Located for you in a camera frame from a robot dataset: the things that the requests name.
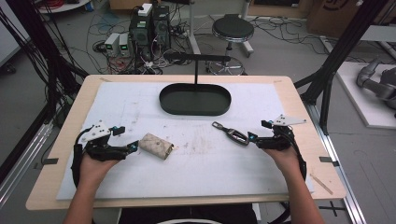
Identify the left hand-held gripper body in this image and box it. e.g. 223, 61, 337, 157
79, 120, 130, 162

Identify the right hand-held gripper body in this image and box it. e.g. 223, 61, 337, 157
256, 114, 308, 152

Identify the black car key with strap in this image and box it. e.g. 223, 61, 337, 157
211, 120, 251, 147

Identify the beige wallet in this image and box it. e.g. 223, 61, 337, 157
137, 133, 176, 161

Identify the black oval tray with stand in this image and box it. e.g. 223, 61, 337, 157
158, 52, 233, 117

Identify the person's left hand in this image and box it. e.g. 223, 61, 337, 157
78, 153, 121, 189

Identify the person's right hand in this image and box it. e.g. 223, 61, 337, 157
262, 145, 305, 183

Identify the thin wooden stick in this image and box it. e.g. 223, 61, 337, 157
309, 173, 334, 196

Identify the white foam mat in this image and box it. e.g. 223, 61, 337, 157
56, 81, 316, 202

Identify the white power supply unit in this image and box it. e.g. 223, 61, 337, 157
118, 32, 132, 58
104, 32, 121, 56

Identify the person's dark clothed lap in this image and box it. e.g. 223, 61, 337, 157
117, 203, 260, 224

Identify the white floor board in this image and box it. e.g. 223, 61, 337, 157
335, 61, 396, 131

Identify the black computer tower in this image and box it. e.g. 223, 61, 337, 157
151, 4, 172, 50
128, 12, 154, 62

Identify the black round stool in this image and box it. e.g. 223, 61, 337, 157
206, 13, 255, 77

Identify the white box on computer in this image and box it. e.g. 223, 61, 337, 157
137, 2, 154, 18

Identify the brown cardboard box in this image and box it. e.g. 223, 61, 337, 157
305, 0, 396, 39

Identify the tangle of floor cables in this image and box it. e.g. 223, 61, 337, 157
66, 12, 194, 76

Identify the aluminium rail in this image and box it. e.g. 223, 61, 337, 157
304, 102, 368, 224
0, 120, 55, 209

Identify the black frame post with cables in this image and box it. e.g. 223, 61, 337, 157
0, 0, 90, 129

